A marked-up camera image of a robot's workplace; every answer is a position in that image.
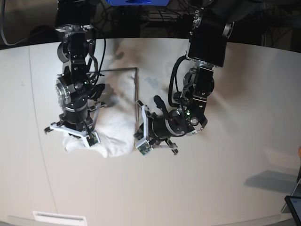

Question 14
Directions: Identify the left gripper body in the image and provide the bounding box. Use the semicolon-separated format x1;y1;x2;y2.
134;100;179;155

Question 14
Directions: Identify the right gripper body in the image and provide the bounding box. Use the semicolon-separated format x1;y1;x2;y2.
44;102;106;147

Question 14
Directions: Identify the white printed T-shirt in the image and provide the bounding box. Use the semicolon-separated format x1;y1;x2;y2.
61;67;140;159

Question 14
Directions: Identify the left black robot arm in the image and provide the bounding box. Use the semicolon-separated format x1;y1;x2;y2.
134;0;259;155

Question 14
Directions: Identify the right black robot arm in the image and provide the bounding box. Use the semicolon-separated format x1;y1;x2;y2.
44;0;105;148

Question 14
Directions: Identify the blue box at top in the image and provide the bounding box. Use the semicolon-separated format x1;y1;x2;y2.
106;0;169;6

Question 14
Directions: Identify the black tablet screen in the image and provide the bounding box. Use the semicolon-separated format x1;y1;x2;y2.
285;195;301;226

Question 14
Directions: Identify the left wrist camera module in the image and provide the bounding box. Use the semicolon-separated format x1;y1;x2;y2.
135;140;153;156

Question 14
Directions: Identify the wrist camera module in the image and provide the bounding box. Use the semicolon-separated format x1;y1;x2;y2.
85;131;101;148
135;140;153;156

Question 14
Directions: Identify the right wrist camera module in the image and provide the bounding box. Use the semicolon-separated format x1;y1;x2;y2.
85;131;101;148

